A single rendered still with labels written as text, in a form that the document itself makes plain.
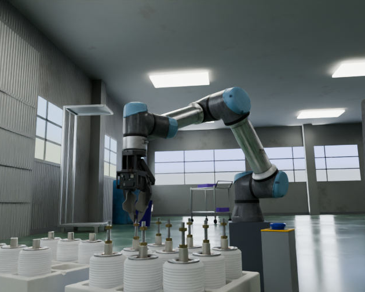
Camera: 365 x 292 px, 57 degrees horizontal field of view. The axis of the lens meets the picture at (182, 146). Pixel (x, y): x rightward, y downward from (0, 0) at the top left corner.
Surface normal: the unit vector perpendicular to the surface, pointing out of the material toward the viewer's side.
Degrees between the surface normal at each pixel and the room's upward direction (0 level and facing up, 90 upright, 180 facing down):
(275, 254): 90
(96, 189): 90
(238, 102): 84
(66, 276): 90
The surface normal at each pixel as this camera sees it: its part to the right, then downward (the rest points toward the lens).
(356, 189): -0.12, -0.17
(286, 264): -0.51, -0.15
